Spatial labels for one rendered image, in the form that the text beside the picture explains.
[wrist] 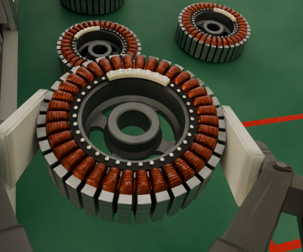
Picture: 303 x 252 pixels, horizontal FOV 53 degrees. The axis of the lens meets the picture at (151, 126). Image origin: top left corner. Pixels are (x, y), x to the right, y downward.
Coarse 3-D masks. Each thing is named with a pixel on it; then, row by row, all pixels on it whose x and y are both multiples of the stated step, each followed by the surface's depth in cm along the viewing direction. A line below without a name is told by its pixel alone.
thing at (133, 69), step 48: (48, 96) 18; (96, 96) 20; (144, 96) 21; (192, 96) 19; (48, 144) 16; (144, 144) 18; (192, 144) 17; (96, 192) 15; (144, 192) 15; (192, 192) 16
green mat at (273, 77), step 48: (48, 0) 51; (144, 0) 54; (192, 0) 56; (240, 0) 57; (288, 0) 59; (48, 48) 44; (144, 48) 46; (288, 48) 50; (240, 96) 43; (288, 96) 44; (96, 144) 35; (288, 144) 38; (48, 192) 32; (48, 240) 29; (96, 240) 29; (144, 240) 30; (192, 240) 30; (288, 240) 31
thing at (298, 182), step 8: (264, 144) 17; (264, 152) 16; (264, 160) 15; (296, 176) 14; (296, 184) 13; (288, 192) 13; (296, 192) 13; (288, 200) 13; (296, 200) 13; (288, 208) 13; (296, 208) 13
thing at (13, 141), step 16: (32, 96) 18; (16, 112) 16; (32, 112) 17; (0, 128) 14; (16, 128) 14; (32, 128) 17; (0, 144) 13; (16, 144) 15; (32, 144) 17; (0, 160) 14; (16, 160) 15; (16, 176) 15
